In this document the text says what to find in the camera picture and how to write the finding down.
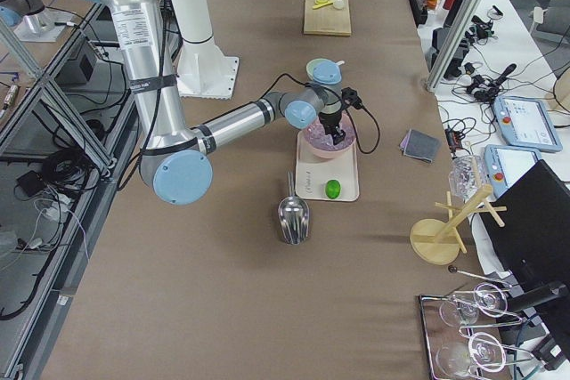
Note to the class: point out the wine glass lower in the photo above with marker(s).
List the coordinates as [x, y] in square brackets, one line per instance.
[477, 358]

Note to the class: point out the wine glass upper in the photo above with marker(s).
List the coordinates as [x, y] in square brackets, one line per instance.
[463, 308]

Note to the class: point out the pink bowl of ice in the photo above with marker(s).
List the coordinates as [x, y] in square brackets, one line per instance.
[321, 144]

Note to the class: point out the blue teach pendant lower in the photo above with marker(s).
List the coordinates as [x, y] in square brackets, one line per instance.
[505, 165]

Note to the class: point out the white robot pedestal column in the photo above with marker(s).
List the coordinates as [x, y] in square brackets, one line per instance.
[202, 68]

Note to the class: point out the blue teach pendant upper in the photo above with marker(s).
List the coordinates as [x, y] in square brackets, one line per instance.
[525, 122]

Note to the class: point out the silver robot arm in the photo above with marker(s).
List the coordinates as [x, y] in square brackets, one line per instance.
[168, 47]

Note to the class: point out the grey folded cloth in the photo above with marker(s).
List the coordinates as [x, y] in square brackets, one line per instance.
[420, 146]

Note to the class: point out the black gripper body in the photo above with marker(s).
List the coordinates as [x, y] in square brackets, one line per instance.
[330, 121]

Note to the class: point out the cream plastic tray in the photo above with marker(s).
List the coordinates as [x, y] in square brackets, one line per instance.
[312, 173]

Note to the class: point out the black monitor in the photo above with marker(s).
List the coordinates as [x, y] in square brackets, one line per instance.
[533, 243]

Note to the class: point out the mint green bowl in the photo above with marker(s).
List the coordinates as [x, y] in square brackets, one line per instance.
[310, 69]

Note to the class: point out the yellow plastic knife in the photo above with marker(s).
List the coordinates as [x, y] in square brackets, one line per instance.
[319, 6]

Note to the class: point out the aluminium frame post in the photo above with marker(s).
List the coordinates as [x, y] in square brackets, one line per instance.
[451, 43]

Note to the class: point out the wine glass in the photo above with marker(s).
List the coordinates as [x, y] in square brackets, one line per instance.
[477, 358]
[463, 308]

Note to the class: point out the clear plastic container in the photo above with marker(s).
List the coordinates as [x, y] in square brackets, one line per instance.
[466, 176]

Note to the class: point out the metal ice scoop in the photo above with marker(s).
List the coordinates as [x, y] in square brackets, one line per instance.
[294, 215]

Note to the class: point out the bamboo cutting board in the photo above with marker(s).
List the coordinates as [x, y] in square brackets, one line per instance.
[327, 21]

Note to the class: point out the wooden cup tree stand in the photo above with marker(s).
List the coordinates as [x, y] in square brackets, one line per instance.
[439, 242]

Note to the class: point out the blue teach pendant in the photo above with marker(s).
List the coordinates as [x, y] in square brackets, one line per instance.
[505, 165]
[525, 122]

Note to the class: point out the green lime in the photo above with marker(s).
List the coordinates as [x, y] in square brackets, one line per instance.
[333, 189]

